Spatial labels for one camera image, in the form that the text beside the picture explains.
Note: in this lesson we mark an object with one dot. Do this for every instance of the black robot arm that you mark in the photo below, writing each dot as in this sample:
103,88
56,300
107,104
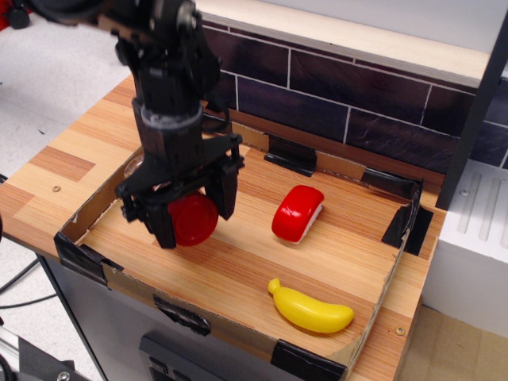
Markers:
174,71

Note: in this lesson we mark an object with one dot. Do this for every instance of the dark brick backsplash panel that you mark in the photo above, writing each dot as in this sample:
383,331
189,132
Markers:
413,115

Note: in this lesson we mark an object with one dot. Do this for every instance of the red toy sushi piece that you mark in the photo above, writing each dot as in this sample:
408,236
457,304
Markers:
296,213

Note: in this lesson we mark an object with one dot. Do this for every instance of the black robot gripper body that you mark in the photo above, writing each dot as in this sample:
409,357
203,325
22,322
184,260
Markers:
182,151

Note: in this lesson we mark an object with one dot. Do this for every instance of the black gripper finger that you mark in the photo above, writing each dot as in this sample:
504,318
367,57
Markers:
222,187
159,223

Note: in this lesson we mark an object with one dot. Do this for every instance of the black shelf post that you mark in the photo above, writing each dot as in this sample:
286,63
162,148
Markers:
473,124

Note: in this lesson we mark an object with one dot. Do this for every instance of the red-capped spice bottle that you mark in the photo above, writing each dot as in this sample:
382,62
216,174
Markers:
194,215

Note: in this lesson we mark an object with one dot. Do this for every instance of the white grooved block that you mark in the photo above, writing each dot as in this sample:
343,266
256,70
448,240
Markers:
467,278

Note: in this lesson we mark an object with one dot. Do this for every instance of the black wheel red frame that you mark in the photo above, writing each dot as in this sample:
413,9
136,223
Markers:
14,14

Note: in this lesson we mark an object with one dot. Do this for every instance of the taped cardboard fence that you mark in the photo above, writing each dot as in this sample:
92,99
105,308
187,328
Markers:
209,303

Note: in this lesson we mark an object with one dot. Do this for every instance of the black metal bracket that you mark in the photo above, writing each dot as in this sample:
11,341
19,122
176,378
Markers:
21,360

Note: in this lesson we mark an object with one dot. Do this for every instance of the yellow toy banana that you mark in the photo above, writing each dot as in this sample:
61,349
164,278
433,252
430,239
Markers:
309,313

